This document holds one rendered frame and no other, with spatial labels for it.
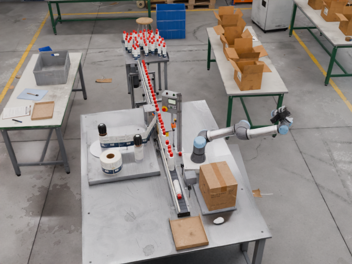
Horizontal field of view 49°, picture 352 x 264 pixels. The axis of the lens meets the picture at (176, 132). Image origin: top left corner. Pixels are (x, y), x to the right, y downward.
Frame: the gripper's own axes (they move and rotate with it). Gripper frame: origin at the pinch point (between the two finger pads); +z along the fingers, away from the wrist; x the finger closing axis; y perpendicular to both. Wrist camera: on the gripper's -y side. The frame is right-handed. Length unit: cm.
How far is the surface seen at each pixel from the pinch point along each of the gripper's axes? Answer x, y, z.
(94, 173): -46, -166, -57
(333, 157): 122, 73, -193
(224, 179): 18, -69, -9
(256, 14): -112, 210, -556
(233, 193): 32, -69, -10
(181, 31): -169, 46, -516
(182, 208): 20, -112, -16
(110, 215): -10, -166, -19
